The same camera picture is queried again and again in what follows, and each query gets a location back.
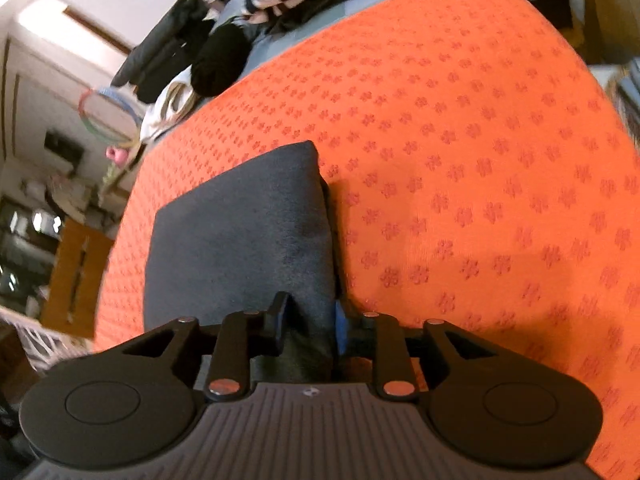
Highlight brown paper bag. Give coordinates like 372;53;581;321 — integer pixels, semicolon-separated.
579;0;640;62

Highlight colourful hula hoop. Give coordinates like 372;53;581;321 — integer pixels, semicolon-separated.
77;86;144;142

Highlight cream fleece garment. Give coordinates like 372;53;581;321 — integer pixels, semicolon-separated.
139;67;202;144

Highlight wooden chair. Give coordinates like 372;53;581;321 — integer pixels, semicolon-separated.
40;216;117;339

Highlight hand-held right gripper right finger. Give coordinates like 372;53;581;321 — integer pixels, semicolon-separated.
334;300;496;402

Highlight orange patterned mat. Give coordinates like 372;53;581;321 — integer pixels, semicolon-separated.
92;0;640;480

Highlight dark grey pants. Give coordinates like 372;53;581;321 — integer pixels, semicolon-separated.
142;140;347;386

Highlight black fuzzy hat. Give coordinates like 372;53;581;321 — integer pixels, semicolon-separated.
191;24;254;99

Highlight white lattice basket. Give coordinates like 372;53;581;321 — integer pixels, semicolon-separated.
0;304;87;377

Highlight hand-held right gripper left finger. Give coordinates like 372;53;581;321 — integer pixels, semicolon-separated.
122;291;292;402

